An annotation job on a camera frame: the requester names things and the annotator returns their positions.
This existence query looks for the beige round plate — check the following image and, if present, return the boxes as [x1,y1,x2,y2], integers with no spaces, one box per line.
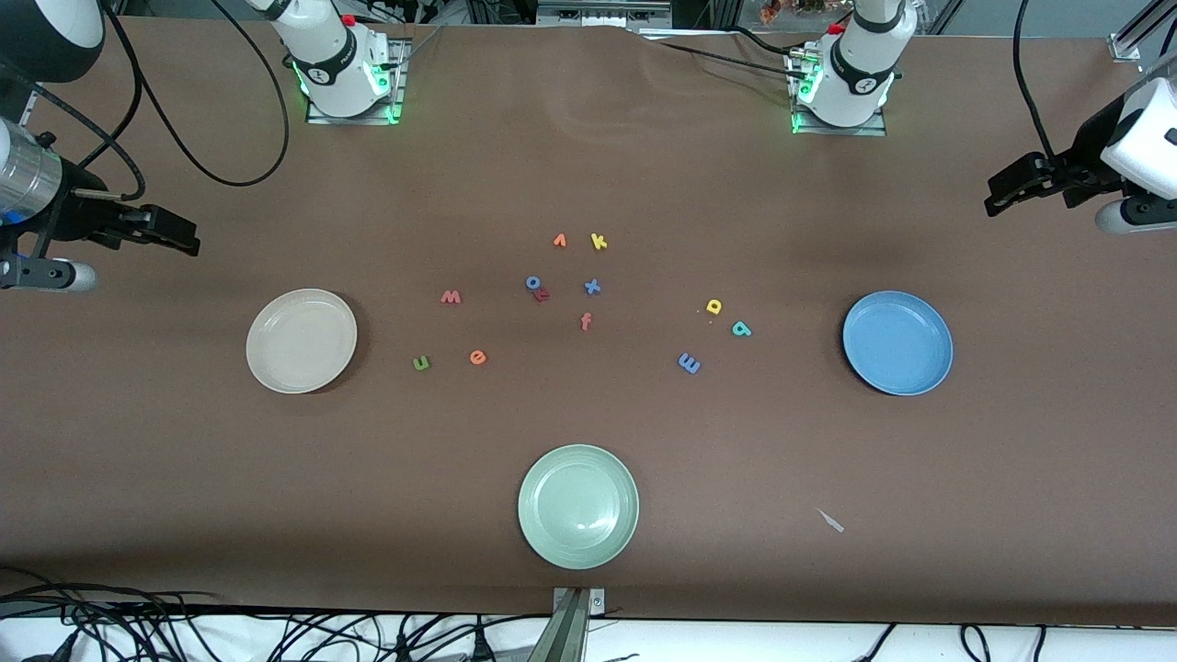
[246,289,359,394]

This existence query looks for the blue round plate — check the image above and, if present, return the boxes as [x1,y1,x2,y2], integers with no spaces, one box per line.
[842,291,954,396]

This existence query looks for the orange dried plant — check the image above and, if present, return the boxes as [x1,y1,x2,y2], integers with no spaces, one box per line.
[759,0,828,24]

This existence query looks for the brown table cover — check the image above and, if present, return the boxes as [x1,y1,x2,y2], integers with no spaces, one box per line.
[0,17,1177,628]

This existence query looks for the green round plate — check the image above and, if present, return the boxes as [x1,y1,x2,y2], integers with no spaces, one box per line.
[518,444,640,570]

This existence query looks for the short black right gripper cable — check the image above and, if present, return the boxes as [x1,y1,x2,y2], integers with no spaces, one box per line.
[0,69,146,201]

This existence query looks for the long black right arm cable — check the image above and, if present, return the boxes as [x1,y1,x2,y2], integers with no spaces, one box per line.
[97,0,291,188]

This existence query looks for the long black arm cable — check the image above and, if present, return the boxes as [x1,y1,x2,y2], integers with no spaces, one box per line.
[97,0,291,188]
[1013,0,1058,162]

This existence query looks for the long black left arm cable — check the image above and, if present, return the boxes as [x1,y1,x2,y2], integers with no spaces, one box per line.
[1013,0,1058,162]

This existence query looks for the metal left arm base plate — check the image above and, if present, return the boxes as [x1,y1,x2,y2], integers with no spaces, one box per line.
[789,51,888,137]

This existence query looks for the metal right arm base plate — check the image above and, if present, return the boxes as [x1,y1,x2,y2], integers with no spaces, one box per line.
[306,37,407,125]

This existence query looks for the black cable to arm base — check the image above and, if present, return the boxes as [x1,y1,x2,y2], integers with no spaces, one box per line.
[726,25,812,56]
[657,40,799,74]

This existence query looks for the tangled black cable bundle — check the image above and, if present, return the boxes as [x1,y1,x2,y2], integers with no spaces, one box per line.
[0,568,553,662]

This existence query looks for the grey metal rail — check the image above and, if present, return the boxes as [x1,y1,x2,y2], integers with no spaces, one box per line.
[536,0,674,29]

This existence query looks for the metal table edge bracket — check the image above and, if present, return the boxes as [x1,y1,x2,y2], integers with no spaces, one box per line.
[552,587,606,662]

